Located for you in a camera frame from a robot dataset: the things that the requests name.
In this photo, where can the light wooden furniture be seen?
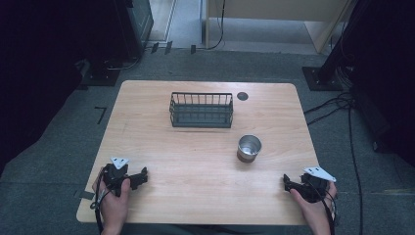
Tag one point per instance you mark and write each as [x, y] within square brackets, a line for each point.
[277, 8]

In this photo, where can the metal cup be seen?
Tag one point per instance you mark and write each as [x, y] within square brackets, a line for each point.
[249, 148]

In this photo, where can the dark equipment rack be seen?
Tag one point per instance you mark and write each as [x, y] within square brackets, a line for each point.
[388, 81]

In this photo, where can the person's right hand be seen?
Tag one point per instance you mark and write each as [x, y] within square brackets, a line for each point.
[313, 212]

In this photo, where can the black floor stand base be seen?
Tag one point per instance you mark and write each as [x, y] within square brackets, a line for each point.
[101, 76]

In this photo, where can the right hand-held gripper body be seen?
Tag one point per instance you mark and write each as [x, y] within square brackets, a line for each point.
[313, 187]

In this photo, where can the black stand base plate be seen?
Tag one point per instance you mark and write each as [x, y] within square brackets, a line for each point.
[321, 81]

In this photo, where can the short black tape strip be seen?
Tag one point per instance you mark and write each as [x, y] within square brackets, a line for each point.
[193, 49]

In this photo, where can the black stand pole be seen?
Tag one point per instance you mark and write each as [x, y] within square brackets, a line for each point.
[339, 42]

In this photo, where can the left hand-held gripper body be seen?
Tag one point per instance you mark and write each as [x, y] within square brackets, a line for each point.
[115, 174]

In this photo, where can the black cabinet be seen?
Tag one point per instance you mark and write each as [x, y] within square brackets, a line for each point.
[137, 26]

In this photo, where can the grey tape patch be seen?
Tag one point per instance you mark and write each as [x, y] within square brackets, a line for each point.
[86, 195]

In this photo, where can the dark curtain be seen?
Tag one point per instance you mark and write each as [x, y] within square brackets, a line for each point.
[36, 65]

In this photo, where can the round black table grommet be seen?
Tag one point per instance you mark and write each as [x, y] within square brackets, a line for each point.
[242, 96]

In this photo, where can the person's left hand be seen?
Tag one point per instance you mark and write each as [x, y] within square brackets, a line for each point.
[114, 205]

